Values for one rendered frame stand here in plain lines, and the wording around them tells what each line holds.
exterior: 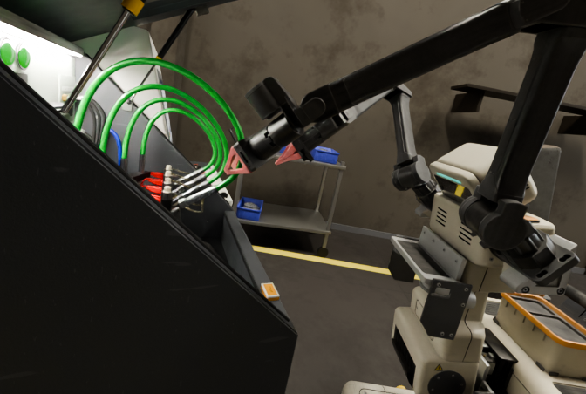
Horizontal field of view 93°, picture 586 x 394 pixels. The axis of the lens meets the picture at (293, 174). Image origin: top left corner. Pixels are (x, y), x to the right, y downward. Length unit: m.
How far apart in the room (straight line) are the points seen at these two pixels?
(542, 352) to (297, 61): 3.24
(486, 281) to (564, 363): 0.32
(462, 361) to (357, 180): 2.95
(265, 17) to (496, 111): 3.05
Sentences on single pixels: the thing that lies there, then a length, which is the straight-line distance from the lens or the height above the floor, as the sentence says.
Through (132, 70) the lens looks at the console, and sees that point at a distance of 1.11.
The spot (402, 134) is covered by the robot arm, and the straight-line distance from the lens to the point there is 1.10.
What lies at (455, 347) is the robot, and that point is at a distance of 0.98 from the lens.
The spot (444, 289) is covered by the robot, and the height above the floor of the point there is 1.02.
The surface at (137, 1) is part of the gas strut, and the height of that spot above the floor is 1.46.
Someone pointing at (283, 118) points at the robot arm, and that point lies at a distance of 0.54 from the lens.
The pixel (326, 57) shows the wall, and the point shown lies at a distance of 3.65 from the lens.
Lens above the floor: 1.36
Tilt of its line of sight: 11 degrees down
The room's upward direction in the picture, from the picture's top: 11 degrees clockwise
